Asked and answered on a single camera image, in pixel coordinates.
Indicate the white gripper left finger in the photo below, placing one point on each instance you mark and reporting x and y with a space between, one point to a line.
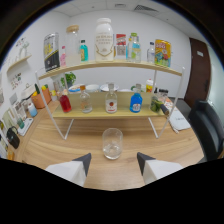
71 171

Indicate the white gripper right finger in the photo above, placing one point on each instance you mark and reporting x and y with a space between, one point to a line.
156 168

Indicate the glass jar with limes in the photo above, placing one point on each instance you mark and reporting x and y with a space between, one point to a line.
156 104

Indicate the clear bottle with red label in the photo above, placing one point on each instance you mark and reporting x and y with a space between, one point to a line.
111 104

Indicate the clear drinking glass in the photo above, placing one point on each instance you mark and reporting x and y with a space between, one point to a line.
112 145

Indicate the white paper menu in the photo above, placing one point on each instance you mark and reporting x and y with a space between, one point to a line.
178 120

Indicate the black chair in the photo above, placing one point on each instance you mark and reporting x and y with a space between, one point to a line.
206 130

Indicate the white scale tray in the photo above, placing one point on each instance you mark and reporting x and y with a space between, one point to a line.
25 127

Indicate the black kettle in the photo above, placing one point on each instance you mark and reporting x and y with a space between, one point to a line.
13 138

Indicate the red liquid bottle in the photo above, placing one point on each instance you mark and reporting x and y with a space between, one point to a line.
65 104

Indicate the clear bottle with orange cap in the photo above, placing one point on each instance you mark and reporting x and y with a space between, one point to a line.
86 103

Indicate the small light blue bottle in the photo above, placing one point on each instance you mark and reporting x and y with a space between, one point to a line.
32 110

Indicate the orange pot with fruit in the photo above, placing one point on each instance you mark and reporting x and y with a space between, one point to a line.
40 98

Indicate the yellow bottle with white cap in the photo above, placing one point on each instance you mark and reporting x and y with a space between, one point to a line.
149 86

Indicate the white bowl with blue rim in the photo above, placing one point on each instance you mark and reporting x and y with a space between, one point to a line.
75 89

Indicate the white kitchen appliance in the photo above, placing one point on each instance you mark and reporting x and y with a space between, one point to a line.
28 90

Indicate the green potted plant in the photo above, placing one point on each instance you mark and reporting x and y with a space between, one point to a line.
69 79

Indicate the two-tier wooden shelf rack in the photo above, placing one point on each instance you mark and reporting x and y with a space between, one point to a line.
110 65

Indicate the small clear bottle dark cap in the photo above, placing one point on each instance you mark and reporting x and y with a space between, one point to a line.
151 55

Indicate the small pink bottle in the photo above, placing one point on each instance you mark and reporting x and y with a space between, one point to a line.
63 58

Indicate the clear bottle with green cap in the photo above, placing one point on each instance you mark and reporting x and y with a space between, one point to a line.
132 55

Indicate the teal green bottle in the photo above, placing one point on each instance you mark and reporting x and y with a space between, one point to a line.
84 52

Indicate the glass jar with cork lid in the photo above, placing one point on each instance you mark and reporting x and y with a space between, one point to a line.
72 46

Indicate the small blue liquid bottle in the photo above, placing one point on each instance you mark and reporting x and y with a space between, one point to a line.
137 41

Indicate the large white bottle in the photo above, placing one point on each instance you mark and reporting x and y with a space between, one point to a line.
104 41

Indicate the grey wall poster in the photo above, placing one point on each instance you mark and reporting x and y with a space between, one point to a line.
121 52

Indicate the wooden wall shelf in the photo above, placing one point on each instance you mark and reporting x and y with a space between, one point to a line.
20 61

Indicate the red wall poster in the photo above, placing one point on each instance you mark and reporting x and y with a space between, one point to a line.
121 39

